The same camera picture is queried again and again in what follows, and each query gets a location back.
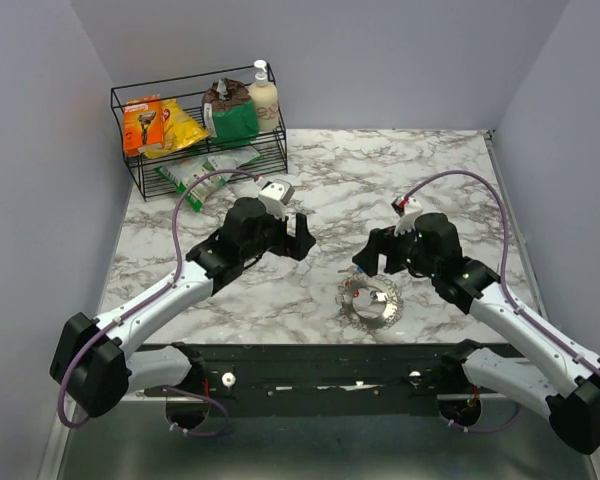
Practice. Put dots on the silver key with black tag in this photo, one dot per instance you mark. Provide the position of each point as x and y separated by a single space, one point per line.
377 297

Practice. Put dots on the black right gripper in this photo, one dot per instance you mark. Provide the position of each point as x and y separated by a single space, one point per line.
368 257

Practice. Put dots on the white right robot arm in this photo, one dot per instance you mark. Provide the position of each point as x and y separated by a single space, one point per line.
561 382

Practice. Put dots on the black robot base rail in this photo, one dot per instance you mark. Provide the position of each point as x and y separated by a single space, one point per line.
318 380

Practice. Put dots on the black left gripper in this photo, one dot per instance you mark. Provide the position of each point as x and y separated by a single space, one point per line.
296 247

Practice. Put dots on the green brown coffee bag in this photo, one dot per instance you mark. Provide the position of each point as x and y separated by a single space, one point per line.
229 114

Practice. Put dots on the cream pump lotion bottle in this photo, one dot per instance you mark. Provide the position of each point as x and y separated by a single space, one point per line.
264 95

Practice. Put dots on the black wire shelf rack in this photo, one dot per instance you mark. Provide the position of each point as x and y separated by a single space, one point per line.
265 155

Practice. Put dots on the yellow chips bag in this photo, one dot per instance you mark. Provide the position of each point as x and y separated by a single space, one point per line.
180 130

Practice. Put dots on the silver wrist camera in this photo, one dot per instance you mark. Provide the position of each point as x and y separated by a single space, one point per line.
408 210
274 195

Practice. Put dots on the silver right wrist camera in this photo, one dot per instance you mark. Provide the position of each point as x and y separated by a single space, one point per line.
408 210

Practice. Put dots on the steel key ring organiser disc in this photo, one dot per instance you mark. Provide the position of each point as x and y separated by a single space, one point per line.
352 299

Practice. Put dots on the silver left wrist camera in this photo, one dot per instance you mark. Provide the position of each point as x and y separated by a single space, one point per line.
274 195

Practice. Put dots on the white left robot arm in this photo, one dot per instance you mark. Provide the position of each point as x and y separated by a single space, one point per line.
92 359

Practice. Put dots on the orange razor box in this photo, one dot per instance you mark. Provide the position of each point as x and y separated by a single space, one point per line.
143 125

